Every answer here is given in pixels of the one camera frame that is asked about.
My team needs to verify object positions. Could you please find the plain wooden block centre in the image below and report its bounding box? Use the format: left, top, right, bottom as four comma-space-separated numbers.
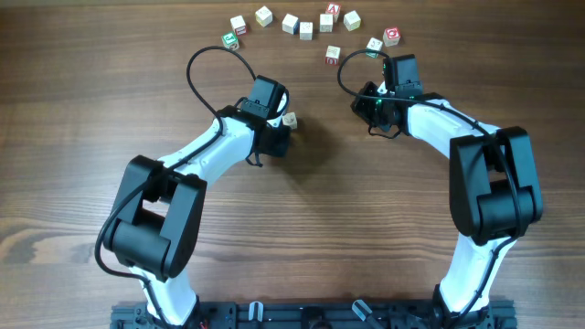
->
319, 14, 334, 33

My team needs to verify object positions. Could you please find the plain picture wooden block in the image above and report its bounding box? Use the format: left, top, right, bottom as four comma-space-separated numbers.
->
299, 22, 314, 40

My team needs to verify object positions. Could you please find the yellow edged wooden block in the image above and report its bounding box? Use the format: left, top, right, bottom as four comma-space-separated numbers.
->
255, 5, 273, 27

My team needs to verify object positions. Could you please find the red sided wooden block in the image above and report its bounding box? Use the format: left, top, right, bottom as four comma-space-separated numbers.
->
230, 16, 248, 36

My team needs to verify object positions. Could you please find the green sided wooden block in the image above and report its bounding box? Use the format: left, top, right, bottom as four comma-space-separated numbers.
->
366, 37, 383, 58

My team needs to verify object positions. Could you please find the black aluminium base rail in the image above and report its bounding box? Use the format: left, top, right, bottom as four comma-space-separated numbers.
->
110, 300, 518, 329

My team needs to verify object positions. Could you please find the red bottomed wooden block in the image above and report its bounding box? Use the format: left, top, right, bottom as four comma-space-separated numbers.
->
325, 46, 341, 66

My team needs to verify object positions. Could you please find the plain wooden block right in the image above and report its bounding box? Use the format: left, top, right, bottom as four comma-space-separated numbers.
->
344, 10, 361, 31

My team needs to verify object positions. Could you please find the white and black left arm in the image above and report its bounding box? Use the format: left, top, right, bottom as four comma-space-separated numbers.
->
94, 76, 291, 328

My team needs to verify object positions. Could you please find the black left camera cable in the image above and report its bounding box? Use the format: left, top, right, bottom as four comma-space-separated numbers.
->
93, 45, 258, 329

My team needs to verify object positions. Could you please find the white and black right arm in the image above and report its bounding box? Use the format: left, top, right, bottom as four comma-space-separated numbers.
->
351, 55, 544, 324

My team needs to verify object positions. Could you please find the green letter wooden block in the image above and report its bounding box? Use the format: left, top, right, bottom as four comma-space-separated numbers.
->
221, 32, 239, 51

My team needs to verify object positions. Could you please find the black camera cable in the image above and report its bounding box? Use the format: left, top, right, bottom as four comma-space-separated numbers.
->
336, 48, 525, 321
93, 45, 258, 329

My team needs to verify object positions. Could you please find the black right camera cable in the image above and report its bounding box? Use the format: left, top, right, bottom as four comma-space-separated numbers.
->
336, 48, 525, 321

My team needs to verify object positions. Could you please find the blue sided wooden block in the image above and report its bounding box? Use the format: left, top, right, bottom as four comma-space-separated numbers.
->
282, 14, 300, 35

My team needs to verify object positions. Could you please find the red letter O block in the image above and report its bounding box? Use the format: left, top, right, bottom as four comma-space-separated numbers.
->
383, 27, 401, 47

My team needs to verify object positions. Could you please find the red letter A block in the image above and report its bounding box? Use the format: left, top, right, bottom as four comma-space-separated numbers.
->
325, 2, 341, 23

